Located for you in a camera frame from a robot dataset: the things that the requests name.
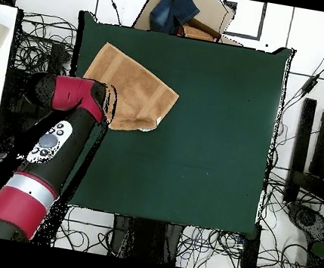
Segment tan terry towel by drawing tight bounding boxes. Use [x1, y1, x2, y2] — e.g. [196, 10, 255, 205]
[74, 39, 187, 140]

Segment dark green table cloth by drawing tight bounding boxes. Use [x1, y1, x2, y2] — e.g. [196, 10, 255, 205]
[47, 9, 295, 240]

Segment dark brown garment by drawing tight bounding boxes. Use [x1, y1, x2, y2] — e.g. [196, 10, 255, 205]
[184, 16, 225, 42]

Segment blue jeans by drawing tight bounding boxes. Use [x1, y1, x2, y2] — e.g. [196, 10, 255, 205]
[147, 0, 202, 39]

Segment brown cardboard box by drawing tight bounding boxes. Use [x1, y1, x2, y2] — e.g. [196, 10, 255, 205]
[131, 0, 251, 48]

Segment black rectangular box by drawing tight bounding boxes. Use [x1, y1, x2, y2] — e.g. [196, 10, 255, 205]
[239, 223, 264, 268]

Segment black equipment rack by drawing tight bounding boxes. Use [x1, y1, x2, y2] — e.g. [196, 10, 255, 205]
[0, 33, 74, 165]

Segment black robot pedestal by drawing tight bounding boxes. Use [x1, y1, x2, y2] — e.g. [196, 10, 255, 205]
[107, 213, 186, 267]

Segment black metal frame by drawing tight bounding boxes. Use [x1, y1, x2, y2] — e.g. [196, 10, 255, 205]
[282, 96, 324, 211]

